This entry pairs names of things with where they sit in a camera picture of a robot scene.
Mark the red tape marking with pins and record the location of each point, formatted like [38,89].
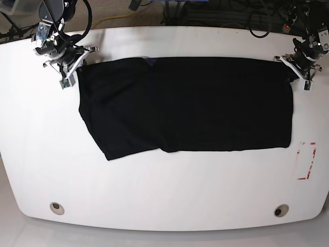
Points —
[305,159]

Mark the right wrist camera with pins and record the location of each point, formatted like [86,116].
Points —
[67,82]

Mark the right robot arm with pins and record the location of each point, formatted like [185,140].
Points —
[51,41]

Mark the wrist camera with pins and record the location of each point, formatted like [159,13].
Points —
[67,82]
[305,85]

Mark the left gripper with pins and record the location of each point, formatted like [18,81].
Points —
[303,66]

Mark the left table grommet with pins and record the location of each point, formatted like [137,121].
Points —
[57,208]

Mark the table grommet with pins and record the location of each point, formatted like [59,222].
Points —
[281,210]
[57,208]

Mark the right table grommet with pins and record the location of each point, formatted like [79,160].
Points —
[281,210]

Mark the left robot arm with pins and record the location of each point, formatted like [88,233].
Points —
[314,17]

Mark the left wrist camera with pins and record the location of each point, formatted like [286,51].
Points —
[305,85]

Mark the black T-shirt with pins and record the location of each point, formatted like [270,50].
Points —
[186,104]

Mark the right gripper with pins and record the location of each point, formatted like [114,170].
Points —
[71,59]

